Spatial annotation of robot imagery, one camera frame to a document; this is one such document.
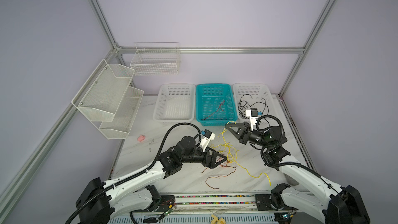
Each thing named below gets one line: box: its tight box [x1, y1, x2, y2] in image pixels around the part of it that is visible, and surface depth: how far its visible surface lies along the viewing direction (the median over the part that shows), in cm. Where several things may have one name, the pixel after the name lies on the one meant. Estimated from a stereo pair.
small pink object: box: [136, 134, 146, 143], surface depth 97 cm
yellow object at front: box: [210, 214, 227, 224], surface depth 69 cm
